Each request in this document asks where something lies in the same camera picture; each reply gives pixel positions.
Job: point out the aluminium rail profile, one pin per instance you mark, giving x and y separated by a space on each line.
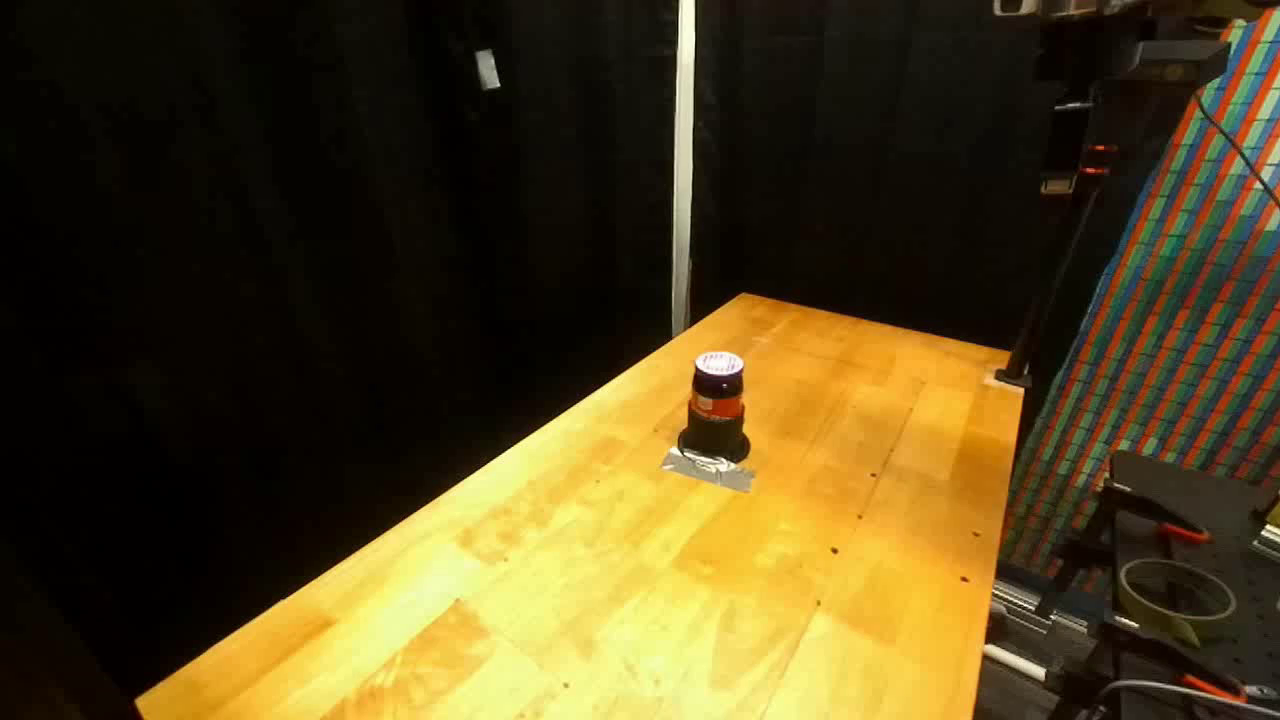
1024 624

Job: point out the black curtain with tag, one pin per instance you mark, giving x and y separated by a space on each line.
266 267

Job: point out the dark bottle with white cap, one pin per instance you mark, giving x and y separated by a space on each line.
716 391

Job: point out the small grey mat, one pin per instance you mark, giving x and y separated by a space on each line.
701 470

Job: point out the small grey curtain tag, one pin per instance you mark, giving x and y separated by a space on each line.
488 71

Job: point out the greenish masking tape roll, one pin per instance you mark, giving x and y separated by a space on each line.
1177 600

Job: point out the black stand plate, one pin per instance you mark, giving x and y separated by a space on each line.
1201 503

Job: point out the black tripod leg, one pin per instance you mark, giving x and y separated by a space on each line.
1067 267

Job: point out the multicolour striped cloth panel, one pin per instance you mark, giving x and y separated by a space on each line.
1185 363

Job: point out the white vertical pole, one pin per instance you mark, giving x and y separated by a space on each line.
682 162

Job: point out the plain black curtain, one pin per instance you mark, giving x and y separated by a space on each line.
864 144

